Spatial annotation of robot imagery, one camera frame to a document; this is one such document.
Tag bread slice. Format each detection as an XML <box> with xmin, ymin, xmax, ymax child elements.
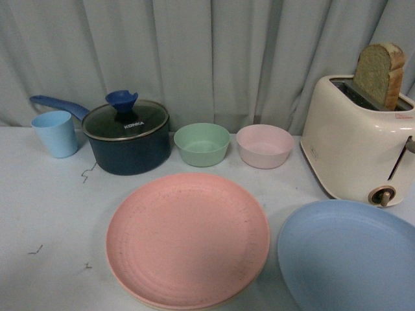
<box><xmin>353</xmin><ymin>42</ymin><xmax>406</xmax><ymax>111</ymax></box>

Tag grey curtain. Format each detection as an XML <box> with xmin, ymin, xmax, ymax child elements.
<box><xmin>1</xmin><ymin>1</ymin><xmax>414</xmax><ymax>135</ymax></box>

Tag glass pot lid blue knob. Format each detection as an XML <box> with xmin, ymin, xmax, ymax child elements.
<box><xmin>82</xmin><ymin>90</ymin><xmax>169</xmax><ymax>141</ymax></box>

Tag pink plate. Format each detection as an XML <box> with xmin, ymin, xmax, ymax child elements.
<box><xmin>105</xmin><ymin>173</ymin><xmax>271</xmax><ymax>308</ymax></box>

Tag cream toaster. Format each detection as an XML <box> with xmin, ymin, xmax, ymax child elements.
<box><xmin>300</xmin><ymin>75</ymin><xmax>414</xmax><ymax>207</ymax></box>

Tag light blue cup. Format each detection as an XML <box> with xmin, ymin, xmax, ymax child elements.
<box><xmin>31</xmin><ymin>111</ymin><xmax>78</xmax><ymax>159</ymax></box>

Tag blue plate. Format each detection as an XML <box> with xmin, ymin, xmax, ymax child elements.
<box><xmin>278</xmin><ymin>200</ymin><xmax>414</xmax><ymax>310</ymax></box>

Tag pink bowl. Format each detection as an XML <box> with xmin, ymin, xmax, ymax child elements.
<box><xmin>236</xmin><ymin>124</ymin><xmax>294</xmax><ymax>169</ymax></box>

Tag green bowl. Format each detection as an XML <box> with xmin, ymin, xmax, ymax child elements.
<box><xmin>174</xmin><ymin>123</ymin><xmax>231</xmax><ymax>167</ymax></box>

